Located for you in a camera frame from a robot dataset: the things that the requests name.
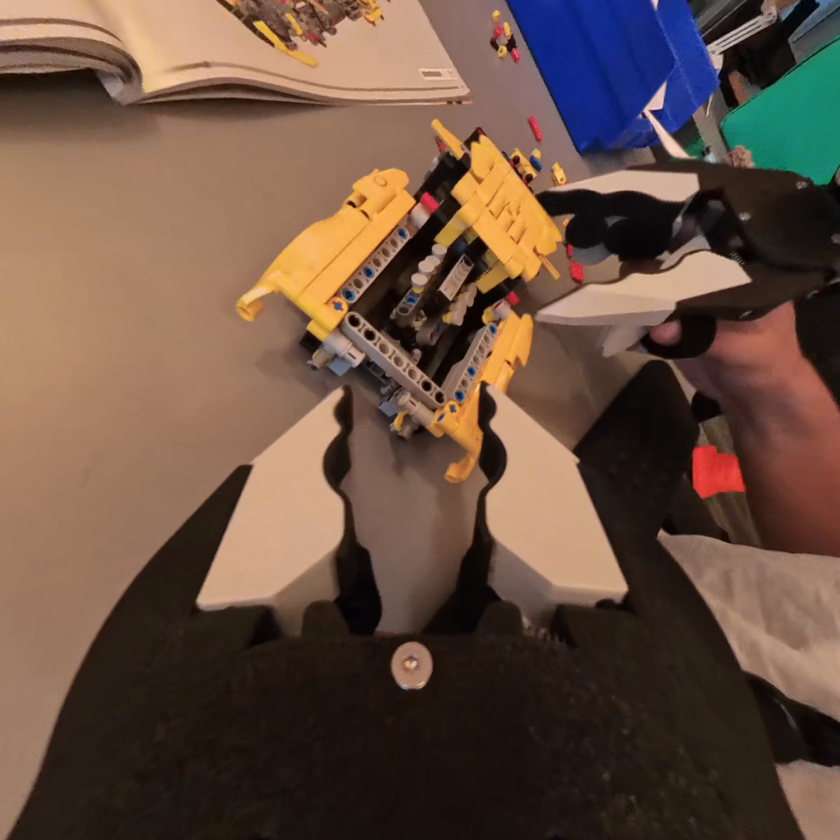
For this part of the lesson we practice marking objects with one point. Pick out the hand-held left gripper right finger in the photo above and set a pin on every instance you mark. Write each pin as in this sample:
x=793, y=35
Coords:
x=544, y=525

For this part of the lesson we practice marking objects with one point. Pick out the white metal bracket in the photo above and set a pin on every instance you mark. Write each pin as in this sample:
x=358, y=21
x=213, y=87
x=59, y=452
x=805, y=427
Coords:
x=738, y=34

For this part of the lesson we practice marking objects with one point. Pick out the person's white clothing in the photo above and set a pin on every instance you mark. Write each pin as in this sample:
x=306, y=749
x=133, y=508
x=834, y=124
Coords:
x=787, y=623

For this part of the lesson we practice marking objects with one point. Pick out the building instruction booklet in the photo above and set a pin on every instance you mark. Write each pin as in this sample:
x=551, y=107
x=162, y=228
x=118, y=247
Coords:
x=367, y=65

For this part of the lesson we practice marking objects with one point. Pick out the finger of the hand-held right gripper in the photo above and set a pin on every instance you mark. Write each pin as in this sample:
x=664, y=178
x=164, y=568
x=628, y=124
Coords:
x=656, y=289
x=630, y=187

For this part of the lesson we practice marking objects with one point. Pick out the green storage bin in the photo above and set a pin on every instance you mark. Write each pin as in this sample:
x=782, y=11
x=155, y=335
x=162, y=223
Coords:
x=787, y=118

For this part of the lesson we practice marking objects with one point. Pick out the person's right forearm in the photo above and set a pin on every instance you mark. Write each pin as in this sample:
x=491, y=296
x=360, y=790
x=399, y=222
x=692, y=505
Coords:
x=794, y=472

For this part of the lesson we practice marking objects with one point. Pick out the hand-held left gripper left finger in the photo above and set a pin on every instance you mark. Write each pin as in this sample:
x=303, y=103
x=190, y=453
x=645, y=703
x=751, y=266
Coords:
x=282, y=525

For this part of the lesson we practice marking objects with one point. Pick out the grey desk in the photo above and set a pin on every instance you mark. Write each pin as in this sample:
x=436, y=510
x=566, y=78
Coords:
x=131, y=262

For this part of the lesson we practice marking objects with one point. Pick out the yellow black brick car model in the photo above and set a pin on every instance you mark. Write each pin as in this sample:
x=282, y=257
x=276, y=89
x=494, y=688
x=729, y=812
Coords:
x=328, y=249

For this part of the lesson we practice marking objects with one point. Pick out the person's right hand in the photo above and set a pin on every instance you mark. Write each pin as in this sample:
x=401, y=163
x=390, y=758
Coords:
x=748, y=354

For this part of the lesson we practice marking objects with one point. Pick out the blue storage bin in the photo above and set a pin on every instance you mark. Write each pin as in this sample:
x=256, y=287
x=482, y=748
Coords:
x=590, y=65

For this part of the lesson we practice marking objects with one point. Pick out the group of small brick pieces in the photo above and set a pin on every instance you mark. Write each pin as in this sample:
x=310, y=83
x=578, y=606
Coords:
x=535, y=128
x=504, y=47

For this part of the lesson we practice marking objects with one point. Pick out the black perforated chair armrest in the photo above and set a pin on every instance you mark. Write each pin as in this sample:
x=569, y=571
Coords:
x=636, y=420

